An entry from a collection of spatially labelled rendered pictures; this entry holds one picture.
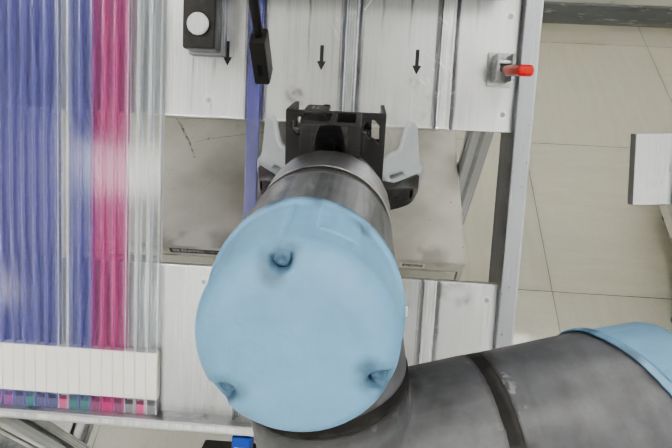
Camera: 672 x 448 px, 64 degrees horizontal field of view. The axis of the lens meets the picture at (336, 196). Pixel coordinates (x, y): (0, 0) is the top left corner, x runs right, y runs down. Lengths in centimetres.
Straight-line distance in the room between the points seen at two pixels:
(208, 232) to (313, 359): 81
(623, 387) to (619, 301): 150
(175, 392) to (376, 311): 58
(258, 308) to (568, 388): 16
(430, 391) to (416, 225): 73
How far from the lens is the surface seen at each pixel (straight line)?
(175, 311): 71
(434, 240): 97
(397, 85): 64
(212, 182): 106
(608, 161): 212
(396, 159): 45
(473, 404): 27
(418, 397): 27
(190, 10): 63
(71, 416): 78
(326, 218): 20
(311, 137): 32
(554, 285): 174
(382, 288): 18
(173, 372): 74
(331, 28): 65
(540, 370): 28
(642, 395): 30
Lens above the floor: 142
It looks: 53 degrees down
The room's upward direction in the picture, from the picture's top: straight up
